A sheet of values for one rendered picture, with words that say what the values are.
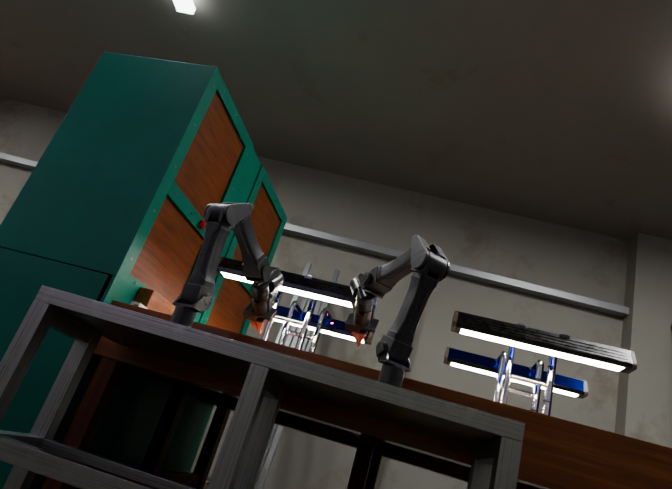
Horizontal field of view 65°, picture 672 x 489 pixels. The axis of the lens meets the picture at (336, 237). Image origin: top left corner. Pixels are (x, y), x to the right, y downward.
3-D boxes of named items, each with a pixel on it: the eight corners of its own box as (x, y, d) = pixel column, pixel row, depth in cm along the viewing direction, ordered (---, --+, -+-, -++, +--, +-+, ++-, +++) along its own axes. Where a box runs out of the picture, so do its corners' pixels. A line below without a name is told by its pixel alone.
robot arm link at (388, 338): (373, 356, 145) (419, 248, 149) (392, 364, 147) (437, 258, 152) (384, 362, 139) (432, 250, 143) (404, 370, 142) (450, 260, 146)
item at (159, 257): (117, 275, 181) (217, 66, 218) (-12, 243, 194) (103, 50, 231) (236, 362, 303) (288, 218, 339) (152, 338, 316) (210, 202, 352)
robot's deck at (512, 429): (522, 442, 113) (525, 423, 115) (33, 299, 131) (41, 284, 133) (454, 455, 195) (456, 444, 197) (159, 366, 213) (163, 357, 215)
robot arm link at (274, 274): (268, 283, 190) (262, 252, 186) (287, 286, 185) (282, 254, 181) (248, 297, 180) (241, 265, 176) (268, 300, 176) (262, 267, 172)
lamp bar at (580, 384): (588, 396, 227) (589, 379, 230) (443, 359, 242) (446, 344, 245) (583, 399, 234) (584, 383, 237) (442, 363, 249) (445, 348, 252)
